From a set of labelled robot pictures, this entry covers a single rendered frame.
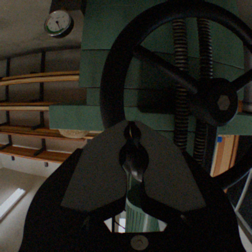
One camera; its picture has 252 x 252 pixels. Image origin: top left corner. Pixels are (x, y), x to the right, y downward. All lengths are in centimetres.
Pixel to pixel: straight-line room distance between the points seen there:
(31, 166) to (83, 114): 366
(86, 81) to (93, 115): 8
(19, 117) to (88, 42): 347
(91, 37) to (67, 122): 21
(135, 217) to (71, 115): 45
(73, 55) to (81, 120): 281
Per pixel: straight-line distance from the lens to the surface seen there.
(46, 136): 284
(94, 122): 38
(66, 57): 321
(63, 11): 37
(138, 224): 67
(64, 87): 314
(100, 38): 39
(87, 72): 38
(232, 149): 201
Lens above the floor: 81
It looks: 11 degrees up
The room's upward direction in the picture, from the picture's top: 178 degrees counter-clockwise
